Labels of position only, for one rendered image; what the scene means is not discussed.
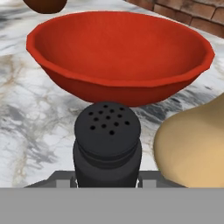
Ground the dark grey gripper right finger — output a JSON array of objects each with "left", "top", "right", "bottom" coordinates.
[{"left": 136, "top": 171, "right": 187, "bottom": 189}]

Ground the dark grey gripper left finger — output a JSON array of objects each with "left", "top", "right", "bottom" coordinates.
[{"left": 24, "top": 171, "right": 79, "bottom": 189}]

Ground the black shaker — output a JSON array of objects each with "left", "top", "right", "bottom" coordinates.
[{"left": 72, "top": 101, "right": 143, "bottom": 189}]

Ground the tan rounded bottle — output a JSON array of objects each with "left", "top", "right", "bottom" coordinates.
[{"left": 152, "top": 92, "right": 224, "bottom": 189}]

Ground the red mixing bowl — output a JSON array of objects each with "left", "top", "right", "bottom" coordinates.
[{"left": 25, "top": 10, "right": 216, "bottom": 108}]

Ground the dark brown round object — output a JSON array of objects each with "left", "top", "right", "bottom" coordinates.
[{"left": 22, "top": 0, "right": 68, "bottom": 15}]

